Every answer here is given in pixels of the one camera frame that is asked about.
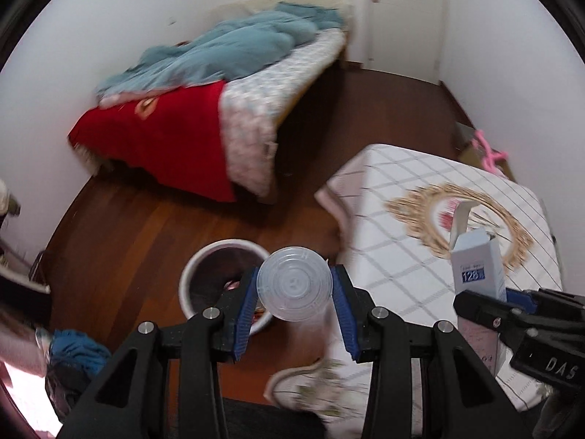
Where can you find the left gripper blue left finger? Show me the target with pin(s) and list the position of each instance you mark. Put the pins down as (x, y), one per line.
(127, 399)

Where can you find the black trash bin liner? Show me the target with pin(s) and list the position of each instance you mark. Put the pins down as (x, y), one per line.
(219, 274)

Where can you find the pink checkered bed sheet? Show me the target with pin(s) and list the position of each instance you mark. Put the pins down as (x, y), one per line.
(267, 67)

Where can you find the white cosmetic carton box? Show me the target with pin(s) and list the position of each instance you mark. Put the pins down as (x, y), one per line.
(477, 266)

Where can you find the white patterned tablecloth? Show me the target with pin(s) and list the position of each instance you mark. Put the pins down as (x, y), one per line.
(395, 209)

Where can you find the white door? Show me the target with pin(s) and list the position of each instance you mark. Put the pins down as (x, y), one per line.
(406, 37)

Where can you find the black fuzzy trouser leg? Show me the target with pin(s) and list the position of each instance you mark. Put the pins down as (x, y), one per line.
(251, 420)

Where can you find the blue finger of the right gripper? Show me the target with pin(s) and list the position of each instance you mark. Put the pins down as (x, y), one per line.
(545, 306)
(491, 313)

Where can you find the blue clothes pile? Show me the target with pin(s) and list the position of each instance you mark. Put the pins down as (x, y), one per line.
(76, 350)

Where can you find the white round trash bin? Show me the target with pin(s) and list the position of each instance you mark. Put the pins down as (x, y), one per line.
(215, 278)

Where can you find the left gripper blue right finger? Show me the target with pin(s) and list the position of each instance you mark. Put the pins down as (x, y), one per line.
(460, 397)

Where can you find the red blanket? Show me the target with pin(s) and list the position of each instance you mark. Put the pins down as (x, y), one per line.
(175, 137)

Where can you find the teal duvet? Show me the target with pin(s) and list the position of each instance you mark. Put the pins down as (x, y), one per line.
(232, 49)

